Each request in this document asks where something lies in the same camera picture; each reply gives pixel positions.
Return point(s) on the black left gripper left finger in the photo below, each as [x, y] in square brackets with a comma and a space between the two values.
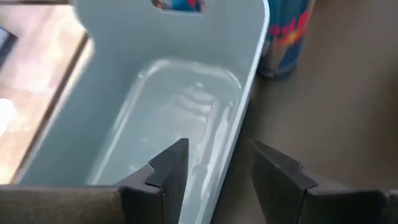
[93, 205]

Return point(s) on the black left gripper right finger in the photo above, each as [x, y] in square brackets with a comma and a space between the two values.
[295, 202]

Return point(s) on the blue plastic bin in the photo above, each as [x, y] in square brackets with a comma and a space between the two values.
[124, 77]

